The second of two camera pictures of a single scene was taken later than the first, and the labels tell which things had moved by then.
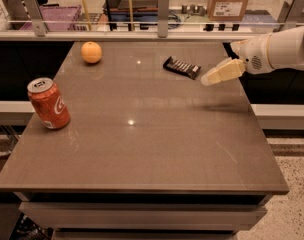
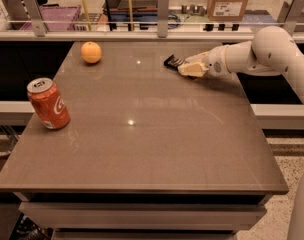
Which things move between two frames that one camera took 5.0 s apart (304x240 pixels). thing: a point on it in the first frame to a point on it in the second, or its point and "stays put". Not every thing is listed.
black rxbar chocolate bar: x=183 y=68 stays put
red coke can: x=49 y=103 stays put
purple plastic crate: x=56 y=18 stays put
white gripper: x=253 y=57 to x=216 y=61
